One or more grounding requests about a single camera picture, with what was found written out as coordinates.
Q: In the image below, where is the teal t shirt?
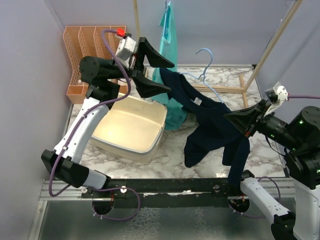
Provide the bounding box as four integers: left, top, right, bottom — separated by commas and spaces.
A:
151, 2, 187, 131

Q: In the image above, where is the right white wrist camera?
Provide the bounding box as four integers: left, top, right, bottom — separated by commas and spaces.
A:
265, 81, 289, 116

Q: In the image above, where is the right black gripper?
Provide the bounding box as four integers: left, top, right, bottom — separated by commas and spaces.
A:
224, 97, 303, 149

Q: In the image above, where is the cream plastic laundry basket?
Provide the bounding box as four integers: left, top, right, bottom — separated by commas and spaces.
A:
90, 96, 167, 164

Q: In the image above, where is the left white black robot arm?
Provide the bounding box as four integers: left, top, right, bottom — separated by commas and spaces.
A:
41, 37, 175, 198

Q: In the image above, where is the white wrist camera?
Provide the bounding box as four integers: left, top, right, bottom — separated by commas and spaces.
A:
265, 81, 289, 116
115, 36, 136, 61

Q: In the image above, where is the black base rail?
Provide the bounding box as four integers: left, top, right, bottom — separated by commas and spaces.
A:
81, 178, 243, 209

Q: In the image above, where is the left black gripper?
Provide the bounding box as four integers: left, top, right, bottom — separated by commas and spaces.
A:
106, 37, 175, 96

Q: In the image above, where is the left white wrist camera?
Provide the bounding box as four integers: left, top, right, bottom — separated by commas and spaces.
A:
115, 36, 136, 61

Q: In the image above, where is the light blue wire hanger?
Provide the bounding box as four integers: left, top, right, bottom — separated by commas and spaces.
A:
178, 47, 225, 104

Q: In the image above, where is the wooden clothes rack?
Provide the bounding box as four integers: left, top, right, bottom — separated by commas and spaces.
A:
132, 0, 305, 109

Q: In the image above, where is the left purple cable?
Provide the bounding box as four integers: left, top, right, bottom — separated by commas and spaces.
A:
48, 28, 141, 222

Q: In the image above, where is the orange plastic file organizer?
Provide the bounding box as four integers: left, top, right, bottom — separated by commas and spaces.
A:
63, 25, 126, 104

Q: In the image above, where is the navy blue t shirt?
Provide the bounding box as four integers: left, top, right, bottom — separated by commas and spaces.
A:
159, 68, 250, 186

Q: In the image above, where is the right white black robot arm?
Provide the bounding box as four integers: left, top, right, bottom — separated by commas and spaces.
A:
224, 100, 320, 240

